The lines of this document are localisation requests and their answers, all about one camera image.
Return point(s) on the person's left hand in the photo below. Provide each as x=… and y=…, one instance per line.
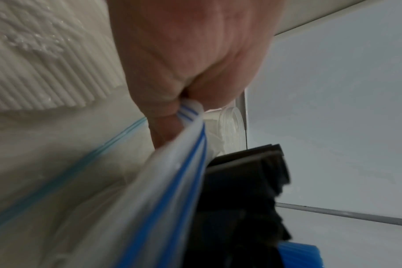
x=194, y=52

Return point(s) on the clear glass jar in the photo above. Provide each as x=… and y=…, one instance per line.
x=232, y=125

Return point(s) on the clear bag with white strips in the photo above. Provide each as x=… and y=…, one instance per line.
x=154, y=196

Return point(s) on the bag of black straws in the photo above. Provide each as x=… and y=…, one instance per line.
x=240, y=199

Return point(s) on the small bunch of blue straws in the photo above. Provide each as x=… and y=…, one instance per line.
x=300, y=255

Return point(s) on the clear blue-zip bag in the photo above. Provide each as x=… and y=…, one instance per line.
x=55, y=162

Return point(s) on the grey wall divider strip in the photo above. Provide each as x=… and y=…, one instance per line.
x=346, y=214

